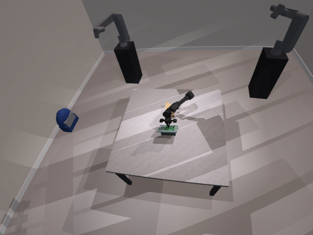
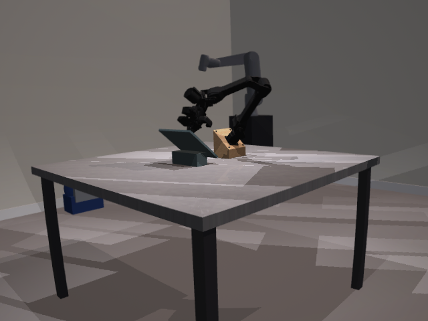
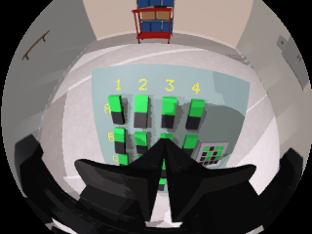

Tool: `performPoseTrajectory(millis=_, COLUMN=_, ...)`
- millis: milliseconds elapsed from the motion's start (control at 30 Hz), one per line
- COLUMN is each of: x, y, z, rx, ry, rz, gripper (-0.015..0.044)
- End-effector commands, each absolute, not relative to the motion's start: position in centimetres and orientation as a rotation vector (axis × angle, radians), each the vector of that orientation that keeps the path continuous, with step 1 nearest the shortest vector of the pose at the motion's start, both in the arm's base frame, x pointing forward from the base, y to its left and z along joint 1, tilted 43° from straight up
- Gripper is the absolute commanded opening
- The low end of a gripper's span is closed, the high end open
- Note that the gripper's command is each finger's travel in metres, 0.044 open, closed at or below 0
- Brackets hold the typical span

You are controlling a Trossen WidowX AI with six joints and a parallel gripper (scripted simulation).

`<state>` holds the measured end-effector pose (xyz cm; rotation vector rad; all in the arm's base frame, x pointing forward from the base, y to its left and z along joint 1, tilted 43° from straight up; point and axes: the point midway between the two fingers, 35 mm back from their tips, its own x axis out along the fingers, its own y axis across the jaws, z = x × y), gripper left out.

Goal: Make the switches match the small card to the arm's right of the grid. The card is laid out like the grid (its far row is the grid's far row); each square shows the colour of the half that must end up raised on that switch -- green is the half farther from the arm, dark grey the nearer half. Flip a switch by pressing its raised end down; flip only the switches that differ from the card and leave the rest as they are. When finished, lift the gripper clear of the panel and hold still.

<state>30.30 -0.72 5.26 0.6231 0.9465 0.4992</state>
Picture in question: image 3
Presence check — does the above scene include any light blue switch panel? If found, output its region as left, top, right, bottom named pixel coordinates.
left=91, top=63, right=251, bottom=169

